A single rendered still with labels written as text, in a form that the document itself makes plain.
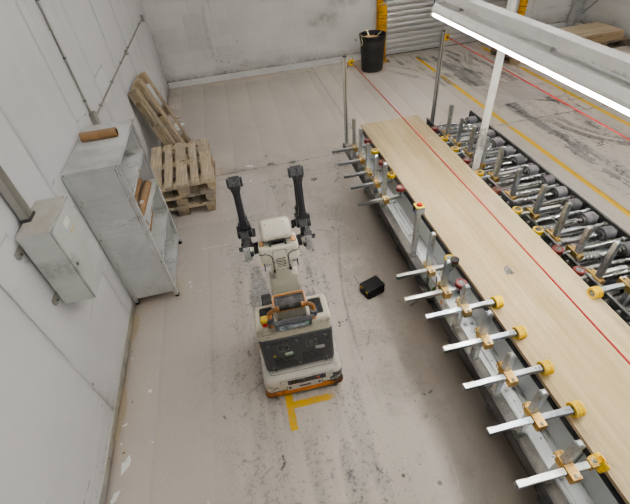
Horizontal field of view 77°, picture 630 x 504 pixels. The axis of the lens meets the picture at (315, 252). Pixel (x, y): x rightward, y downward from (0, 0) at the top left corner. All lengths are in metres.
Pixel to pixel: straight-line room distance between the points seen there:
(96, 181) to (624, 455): 3.79
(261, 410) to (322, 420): 0.50
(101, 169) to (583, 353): 3.56
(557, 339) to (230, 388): 2.45
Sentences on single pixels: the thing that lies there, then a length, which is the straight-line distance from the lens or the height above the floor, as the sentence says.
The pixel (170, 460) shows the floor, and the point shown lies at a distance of 3.50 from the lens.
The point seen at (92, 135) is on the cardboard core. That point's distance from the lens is 4.06.
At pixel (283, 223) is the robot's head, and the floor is 1.36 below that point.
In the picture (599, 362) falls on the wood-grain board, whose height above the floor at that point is 0.90.
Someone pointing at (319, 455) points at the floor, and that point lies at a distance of 3.25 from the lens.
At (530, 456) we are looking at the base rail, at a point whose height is 0.70.
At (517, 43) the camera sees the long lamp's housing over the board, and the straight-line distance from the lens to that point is 2.51.
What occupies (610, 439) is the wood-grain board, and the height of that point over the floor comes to 0.90.
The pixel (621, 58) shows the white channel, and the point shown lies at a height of 2.46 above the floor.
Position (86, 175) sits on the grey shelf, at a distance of 3.65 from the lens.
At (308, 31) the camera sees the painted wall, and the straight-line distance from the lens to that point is 9.85.
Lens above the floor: 3.04
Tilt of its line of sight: 43 degrees down
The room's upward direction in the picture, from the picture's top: 6 degrees counter-clockwise
